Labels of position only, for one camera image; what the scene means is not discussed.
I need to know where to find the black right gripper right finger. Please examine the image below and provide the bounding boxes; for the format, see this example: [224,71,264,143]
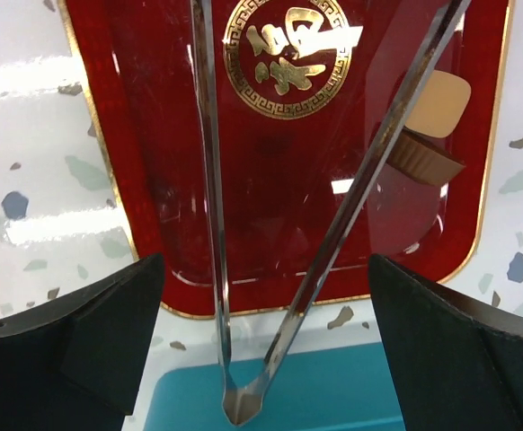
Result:
[368,254,523,430]

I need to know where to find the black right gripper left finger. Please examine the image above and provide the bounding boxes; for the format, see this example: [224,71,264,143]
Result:
[0,254,164,430]

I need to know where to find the metal tongs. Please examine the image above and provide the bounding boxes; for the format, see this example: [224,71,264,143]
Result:
[191,1,470,427]

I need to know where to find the brown fluted cup chocolate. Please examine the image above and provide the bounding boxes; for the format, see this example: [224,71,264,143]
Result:
[386,130,465,187]

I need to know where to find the tan square chocolate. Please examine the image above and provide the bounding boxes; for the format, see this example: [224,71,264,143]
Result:
[405,70,472,138]

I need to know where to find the teal tin box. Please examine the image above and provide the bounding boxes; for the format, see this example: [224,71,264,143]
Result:
[145,343,404,431]

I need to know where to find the red lacquer tray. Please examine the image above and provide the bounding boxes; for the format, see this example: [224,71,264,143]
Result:
[60,1,513,319]

